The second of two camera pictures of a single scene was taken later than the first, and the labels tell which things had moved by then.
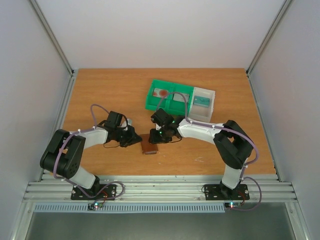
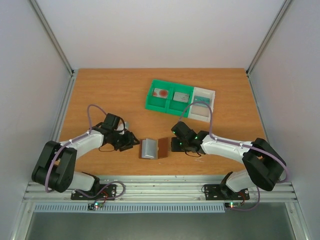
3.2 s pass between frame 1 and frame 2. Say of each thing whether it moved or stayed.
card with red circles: stayed
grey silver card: stayed
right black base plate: stayed
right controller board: stayed
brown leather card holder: moved
